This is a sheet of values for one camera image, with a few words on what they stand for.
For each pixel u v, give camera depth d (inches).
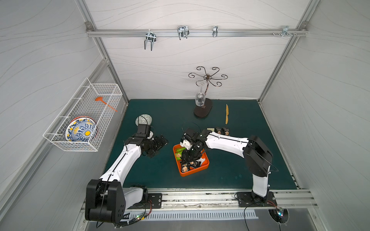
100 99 30.8
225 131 39.7
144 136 25.7
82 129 24.5
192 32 31.6
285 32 30.1
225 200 29.6
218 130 39.7
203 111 44.9
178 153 33.9
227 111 45.2
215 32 30.9
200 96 36.0
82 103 27.2
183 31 30.2
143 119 41.1
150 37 30.8
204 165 32.3
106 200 15.4
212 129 40.0
